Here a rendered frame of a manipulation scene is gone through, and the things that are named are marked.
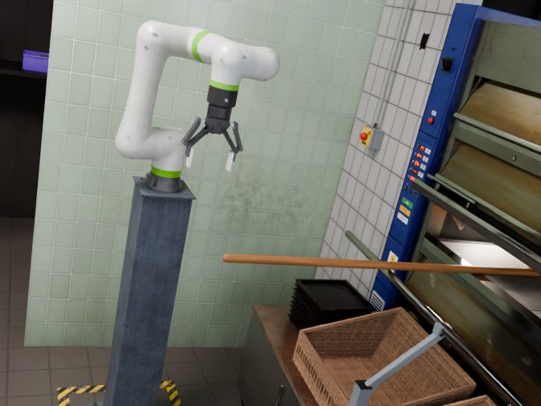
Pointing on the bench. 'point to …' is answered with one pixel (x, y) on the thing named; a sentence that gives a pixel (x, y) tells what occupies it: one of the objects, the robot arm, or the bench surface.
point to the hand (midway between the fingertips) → (208, 165)
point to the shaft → (374, 264)
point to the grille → (377, 302)
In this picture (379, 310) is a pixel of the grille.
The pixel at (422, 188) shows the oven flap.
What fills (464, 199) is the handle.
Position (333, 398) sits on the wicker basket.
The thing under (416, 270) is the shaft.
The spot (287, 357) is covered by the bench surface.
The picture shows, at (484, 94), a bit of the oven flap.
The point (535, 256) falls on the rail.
